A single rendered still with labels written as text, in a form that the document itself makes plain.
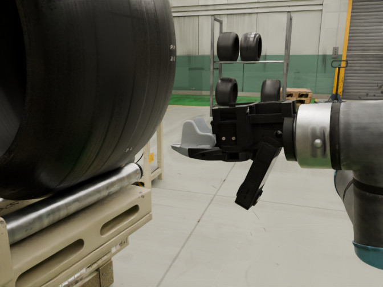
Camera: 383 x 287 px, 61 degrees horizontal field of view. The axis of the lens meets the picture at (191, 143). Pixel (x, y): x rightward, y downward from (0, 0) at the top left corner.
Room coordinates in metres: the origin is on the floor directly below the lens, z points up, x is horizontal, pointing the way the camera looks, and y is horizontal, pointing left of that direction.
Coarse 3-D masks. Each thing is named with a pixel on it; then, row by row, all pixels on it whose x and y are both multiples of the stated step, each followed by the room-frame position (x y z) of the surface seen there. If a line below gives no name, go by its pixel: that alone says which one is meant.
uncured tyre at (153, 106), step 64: (0, 0) 0.85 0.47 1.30; (64, 0) 0.44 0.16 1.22; (128, 0) 0.51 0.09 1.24; (0, 64) 0.87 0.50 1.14; (64, 64) 0.43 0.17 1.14; (128, 64) 0.50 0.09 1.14; (0, 128) 0.78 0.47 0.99; (64, 128) 0.45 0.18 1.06; (128, 128) 0.54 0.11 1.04; (0, 192) 0.52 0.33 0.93
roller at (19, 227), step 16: (112, 176) 0.63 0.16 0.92; (128, 176) 0.66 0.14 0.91; (64, 192) 0.54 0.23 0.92; (80, 192) 0.55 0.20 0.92; (96, 192) 0.58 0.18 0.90; (112, 192) 0.62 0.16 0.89; (32, 208) 0.47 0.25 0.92; (48, 208) 0.49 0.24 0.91; (64, 208) 0.51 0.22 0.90; (80, 208) 0.55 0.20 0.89; (16, 224) 0.44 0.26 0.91; (32, 224) 0.46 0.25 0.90; (48, 224) 0.49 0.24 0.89; (16, 240) 0.44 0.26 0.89
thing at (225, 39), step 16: (288, 16) 5.42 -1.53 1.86; (224, 32) 6.00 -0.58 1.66; (256, 32) 5.86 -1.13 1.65; (288, 32) 5.42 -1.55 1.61; (224, 48) 5.79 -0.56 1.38; (240, 48) 5.72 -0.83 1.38; (256, 48) 5.64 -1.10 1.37; (288, 48) 5.96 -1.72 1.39; (288, 64) 5.95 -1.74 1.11; (224, 80) 5.90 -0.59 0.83; (272, 80) 5.66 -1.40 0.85; (224, 96) 5.77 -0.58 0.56; (272, 96) 5.47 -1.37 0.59
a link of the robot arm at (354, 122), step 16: (336, 112) 0.40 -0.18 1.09; (352, 112) 0.39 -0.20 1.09; (368, 112) 0.38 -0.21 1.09; (336, 128) 0.39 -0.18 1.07; (352, 128) 0.38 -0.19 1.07; (368, 128) 0.37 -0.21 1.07; (336, 144) 0.38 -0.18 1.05; (352, 144) 0.37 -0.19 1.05; (368, 144) 0.37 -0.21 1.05; (336, 160) 0.39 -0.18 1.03; (352, 160) 0.38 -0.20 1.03; (368, 160) 0.37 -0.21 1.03; (368, 176) 0.37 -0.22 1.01
